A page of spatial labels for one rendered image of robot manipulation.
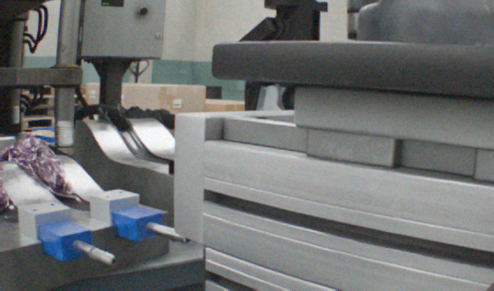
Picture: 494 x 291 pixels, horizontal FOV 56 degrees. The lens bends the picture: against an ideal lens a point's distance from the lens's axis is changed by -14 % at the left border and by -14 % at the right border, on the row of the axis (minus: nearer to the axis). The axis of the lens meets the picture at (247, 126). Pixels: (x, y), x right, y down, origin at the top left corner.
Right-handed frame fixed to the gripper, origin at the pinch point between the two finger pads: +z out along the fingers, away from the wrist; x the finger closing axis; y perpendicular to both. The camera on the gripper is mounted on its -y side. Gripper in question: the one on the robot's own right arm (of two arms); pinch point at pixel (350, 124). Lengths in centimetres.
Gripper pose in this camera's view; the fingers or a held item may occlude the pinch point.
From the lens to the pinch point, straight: 115.9
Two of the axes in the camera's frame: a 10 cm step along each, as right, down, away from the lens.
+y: 8.4, 0.9, -5.3
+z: -0.5, 9.9, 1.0
